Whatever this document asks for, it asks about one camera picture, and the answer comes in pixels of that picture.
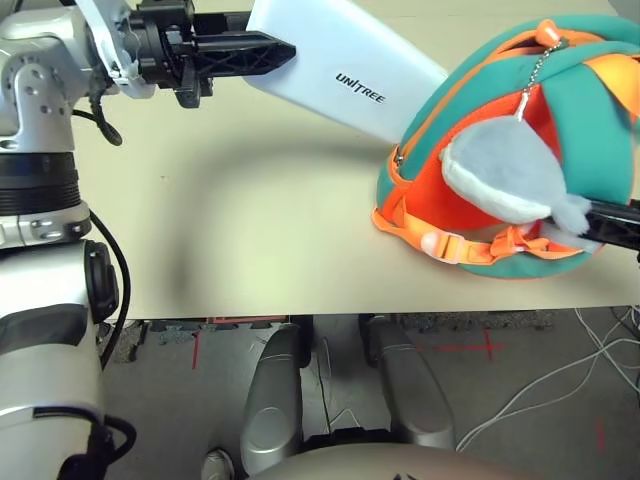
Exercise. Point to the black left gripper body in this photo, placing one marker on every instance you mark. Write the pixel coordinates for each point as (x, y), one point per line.
(160, 45)

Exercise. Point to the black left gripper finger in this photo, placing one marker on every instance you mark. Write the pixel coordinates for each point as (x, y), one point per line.
(220, 21)
(240, 55)

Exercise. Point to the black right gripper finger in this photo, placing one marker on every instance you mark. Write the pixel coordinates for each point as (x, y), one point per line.
(617, 225)

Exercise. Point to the white Unitree pencil case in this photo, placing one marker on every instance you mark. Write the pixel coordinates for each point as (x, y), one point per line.
(340, 65)

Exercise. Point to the teal and orange backpack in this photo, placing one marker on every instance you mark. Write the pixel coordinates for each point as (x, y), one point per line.
(480, 65)

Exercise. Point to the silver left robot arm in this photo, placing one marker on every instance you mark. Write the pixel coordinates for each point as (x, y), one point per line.
(40, 125)

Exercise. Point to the grey white plush toy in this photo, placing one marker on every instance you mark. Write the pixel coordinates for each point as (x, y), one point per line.
(500, 170)

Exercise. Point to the silver right robot leg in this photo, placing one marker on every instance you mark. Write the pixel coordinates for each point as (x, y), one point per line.
(415, 395)

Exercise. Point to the silver robot leg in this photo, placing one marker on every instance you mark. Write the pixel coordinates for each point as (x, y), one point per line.
(415, 395)
(272, 405)

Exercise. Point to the beige robot torso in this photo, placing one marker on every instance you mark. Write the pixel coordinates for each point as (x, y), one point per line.
(400, 465)

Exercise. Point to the silver left robot leg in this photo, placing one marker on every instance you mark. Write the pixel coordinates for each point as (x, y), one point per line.
(272, 405)

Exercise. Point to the grey white shoe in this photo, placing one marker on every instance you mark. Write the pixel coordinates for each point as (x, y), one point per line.
(219, 465)

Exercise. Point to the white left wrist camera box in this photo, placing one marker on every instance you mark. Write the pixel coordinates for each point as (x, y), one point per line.
(107, 35)

